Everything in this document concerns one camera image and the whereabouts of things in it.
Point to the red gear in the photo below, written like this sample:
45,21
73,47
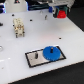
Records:
61,14

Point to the small blue block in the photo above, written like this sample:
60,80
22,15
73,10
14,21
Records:
51,9

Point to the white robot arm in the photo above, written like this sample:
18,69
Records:
60,8

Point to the black-framed peg base plate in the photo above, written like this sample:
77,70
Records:
40,60

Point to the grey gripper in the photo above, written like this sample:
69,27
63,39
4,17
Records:
57,3

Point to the blue gear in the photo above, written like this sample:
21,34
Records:
51,56

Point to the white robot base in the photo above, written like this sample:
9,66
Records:
12,6

